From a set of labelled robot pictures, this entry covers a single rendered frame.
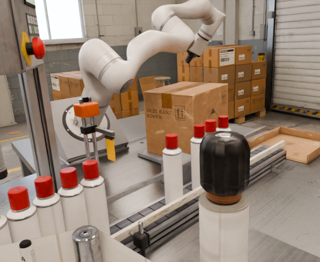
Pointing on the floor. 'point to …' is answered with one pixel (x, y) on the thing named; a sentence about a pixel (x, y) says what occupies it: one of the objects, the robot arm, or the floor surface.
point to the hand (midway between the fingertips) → (188, 59)
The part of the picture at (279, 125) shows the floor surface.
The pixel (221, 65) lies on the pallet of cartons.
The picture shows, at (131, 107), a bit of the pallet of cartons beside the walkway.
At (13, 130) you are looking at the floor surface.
